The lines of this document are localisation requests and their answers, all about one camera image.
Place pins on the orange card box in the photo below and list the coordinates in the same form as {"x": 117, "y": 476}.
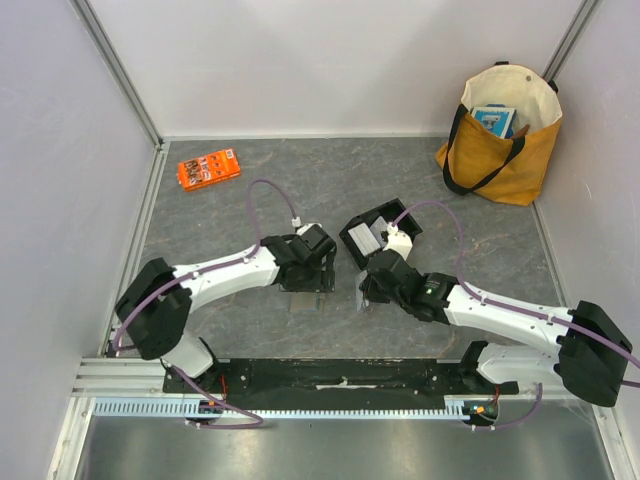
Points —
{"x": 207, "y": 170}

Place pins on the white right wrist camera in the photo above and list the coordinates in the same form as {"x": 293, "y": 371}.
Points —
{"x": 398, "y": 241}

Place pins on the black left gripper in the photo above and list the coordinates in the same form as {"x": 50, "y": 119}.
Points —
{"x": 322, "y": 281}

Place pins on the yellow canvas tote bag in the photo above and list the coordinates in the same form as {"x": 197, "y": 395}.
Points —
{"x": 504, "y": 170}

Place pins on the light blue cable duct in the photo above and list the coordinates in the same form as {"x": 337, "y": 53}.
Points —
{"x": 194, "y": 408}

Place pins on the black card tray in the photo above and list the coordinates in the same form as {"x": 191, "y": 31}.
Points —
{"x": 377, "y": 219}

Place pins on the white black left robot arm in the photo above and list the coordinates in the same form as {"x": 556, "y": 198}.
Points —
{"x": 156, "y": 306}

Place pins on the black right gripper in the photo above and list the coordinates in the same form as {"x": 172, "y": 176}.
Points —
{"x": 368, "y": 288}

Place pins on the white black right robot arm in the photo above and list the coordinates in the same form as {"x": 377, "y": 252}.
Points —
{"x": 581, "y": 349}

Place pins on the white card stack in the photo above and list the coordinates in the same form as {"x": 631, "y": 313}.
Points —
{"x": 364, "y": 239}

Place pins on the blue book in bag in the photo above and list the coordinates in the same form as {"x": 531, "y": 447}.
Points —
{"x": 498, "y": 119}

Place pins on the beige leather card holder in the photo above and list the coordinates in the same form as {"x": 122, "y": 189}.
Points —
{"x": 306, "y": 302}

